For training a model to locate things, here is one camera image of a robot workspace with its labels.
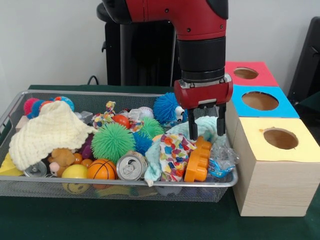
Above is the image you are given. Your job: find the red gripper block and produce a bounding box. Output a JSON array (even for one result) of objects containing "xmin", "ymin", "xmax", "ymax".
[{"xmin": 174, "ymin": 75, "xmax": 234, "ymax": 141}]

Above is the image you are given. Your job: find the mint green waffle cloth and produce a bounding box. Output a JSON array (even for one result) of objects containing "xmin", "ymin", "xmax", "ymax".
[{"xmin": 144, "ymin": 116, "xmax": 227, "ymax": 187}]

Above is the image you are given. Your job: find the colourful patterned cloth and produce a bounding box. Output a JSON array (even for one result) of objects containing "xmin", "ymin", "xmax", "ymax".
[{"xmin": 159, "ymin": 132, "xmax": 197, "ymax": 183}]

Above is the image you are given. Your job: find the wooden three-hole box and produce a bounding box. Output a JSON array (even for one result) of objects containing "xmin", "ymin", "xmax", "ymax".
[{"xmin": 211, "ymin": 61, "xmax": 320, "ymax": 217}]

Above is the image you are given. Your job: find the clear mesh bin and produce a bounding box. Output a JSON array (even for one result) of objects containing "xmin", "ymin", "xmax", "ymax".
[{"xmin": 0, "ymin": 90, "xmax": 239, "ymax": 203}]

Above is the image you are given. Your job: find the clear plastic packet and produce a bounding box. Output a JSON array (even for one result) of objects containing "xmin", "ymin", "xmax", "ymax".
[{"xmin": 207, "ymin": 145, "xmax": 240, "ymax": 179}]

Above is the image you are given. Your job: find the large blue spiky ball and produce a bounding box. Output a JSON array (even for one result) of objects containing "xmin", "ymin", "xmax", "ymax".
[{"xmin": 152, "ymin": 92, "xmax": 189, "ymax": 125}]

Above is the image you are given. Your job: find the orange plastic gear toy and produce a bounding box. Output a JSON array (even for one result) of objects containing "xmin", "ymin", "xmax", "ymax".
[{"xmin": 183, "ymin": 136, "xmax": 213, "ymax": 183}]

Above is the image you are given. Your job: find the silver drink can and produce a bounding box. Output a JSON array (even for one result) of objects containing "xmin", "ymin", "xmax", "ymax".
[{"xmin": 116, "ymin": 151, "xmax": 149, "ymax": 181}]

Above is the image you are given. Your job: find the green spiky ball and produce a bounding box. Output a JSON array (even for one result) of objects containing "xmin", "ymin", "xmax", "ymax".
[{"xmin": 90, "ymin": 122, "xmax": 136, "ymax": 165}]

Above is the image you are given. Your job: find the small orange basketball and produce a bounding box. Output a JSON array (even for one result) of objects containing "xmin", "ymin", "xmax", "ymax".
[{"xmin": 87, "ymin": 158, "xmax": 120, "ymax": 181}]

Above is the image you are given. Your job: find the black panel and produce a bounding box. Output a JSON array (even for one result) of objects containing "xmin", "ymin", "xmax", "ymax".
[{"xmin": 287, "ymin": 16, "xmax": 320, "ymax": 123}]

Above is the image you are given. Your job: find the yellow ball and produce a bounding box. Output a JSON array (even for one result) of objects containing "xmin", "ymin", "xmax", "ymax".
[{"xmin": 61, "ymin": 164, "xmax": 89, "ymax": 180}]

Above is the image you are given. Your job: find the small brown teddy bear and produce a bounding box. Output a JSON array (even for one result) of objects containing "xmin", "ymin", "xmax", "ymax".
[{"xmin": 48, "ymin": 148, "xmax": 76, "ymax": 177}]

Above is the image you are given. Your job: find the cream waffle cloth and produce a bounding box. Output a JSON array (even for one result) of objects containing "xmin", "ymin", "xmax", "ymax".
[{"xmin": 8, "ymin": 100, "xmax": 96, "ymax": 171}]

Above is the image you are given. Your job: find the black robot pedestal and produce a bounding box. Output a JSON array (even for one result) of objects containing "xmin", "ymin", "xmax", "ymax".
[{"xmin": 96, "ymin": 2, "xmax": 180, "ymax": 87}]

